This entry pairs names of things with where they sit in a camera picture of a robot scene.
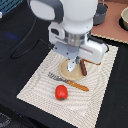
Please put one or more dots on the beige woven placemat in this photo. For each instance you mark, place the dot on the beige woven placemat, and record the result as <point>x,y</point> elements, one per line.
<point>80,108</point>

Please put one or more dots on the knife with orange handle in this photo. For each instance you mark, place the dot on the knife with orange handle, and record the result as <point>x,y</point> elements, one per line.
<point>91,62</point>

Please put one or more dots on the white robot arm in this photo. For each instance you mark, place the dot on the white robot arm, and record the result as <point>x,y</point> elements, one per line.
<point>71,24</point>

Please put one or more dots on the fork with orange handle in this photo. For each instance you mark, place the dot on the fork with orange handle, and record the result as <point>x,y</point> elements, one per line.
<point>76,85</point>

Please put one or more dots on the blue basket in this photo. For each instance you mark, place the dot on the blue basket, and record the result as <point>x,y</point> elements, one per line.
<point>8,5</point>

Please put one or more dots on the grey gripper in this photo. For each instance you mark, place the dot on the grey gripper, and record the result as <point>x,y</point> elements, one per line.
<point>70,52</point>

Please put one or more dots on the large grey pot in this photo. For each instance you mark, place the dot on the large grey pot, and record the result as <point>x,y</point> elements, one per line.
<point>100,14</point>

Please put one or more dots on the brown sausage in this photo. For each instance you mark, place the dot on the brown sausage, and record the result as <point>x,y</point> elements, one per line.
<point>83,68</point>

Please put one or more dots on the brown stove board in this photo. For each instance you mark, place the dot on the brown stove board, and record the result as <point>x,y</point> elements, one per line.
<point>110,28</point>

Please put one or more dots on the beige bowl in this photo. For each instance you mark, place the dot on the beige bowl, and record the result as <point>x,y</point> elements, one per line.
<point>124,18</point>

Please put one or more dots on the round tan plate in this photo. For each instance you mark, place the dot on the round tan plate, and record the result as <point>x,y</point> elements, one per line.
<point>75,74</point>

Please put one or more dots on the red tomato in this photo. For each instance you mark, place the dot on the red tomato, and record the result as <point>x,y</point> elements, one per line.
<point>61,92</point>

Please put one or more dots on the small white salt shaker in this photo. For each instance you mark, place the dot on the small white salt shaker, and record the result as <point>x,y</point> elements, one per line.
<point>71,65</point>

